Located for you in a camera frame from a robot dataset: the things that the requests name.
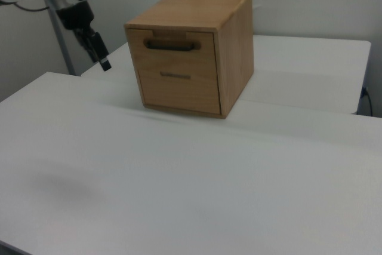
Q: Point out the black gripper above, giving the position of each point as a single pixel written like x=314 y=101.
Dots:
x=76 y=16

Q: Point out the wooden drawer cabinet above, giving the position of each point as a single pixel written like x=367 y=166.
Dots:
x=235 y=58

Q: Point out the grey metal pole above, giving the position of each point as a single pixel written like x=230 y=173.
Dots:
x=61 y=40

